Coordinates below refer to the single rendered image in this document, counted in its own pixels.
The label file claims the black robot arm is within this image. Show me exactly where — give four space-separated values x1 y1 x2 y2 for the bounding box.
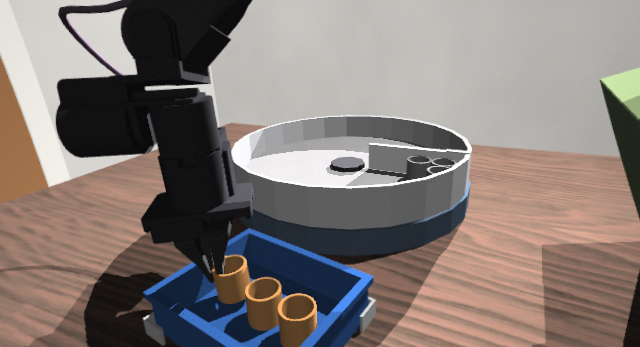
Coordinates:
56 0 253 203

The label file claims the grey steel bushing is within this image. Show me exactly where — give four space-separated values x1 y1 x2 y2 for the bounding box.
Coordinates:
427 166 450 176
406 156 431 181
431 158 457 168

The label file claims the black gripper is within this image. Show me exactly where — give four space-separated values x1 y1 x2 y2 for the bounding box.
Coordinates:
141 146 254 283

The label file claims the grey round turntable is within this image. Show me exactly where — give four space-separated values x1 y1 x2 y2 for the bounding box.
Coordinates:
232 115 472 256

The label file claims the blue open crate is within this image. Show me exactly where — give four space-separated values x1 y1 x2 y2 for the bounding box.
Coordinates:
143 228 374 347

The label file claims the bronze bushing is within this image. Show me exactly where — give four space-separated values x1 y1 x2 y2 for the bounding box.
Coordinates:
278 294 317 347
212 255 251 304
245 277 282 331

